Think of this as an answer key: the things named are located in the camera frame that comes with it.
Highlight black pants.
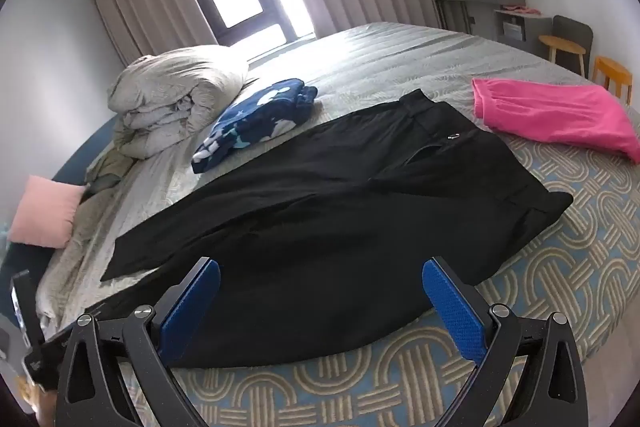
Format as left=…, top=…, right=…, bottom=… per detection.
left=42, top=89, right=574, bottom=369

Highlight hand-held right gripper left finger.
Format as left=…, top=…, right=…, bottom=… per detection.
left=55, top=256, right=222, bottom=427

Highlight bed with grey bedspread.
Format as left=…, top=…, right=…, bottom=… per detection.
left=0, top=22, right=640, bottom=427

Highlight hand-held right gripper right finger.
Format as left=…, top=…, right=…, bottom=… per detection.
left=421, top=256, right=589, bottom=427

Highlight olive green cloth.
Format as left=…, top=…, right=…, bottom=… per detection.
left=84, top=151, right=135, bottom=196

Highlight grey chair with wooden seat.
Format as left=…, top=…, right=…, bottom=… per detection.
left=538, top=14, right=594, bottom=78

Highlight yellow stool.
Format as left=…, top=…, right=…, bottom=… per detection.
left=592, top=56, right=634, bottom=101

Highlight pink garment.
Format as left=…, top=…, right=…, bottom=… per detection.
left=472, top=78, right=640, bottom=164

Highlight blue printed garment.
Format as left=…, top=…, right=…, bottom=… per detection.
left=191, top=78, right=319, bottom=174

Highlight pink pillow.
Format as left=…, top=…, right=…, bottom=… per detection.
left=8, top=175, right=87, bottom=250

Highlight folded beige duvet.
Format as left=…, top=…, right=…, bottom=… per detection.
left=107, top=47, right=249, bottom=158

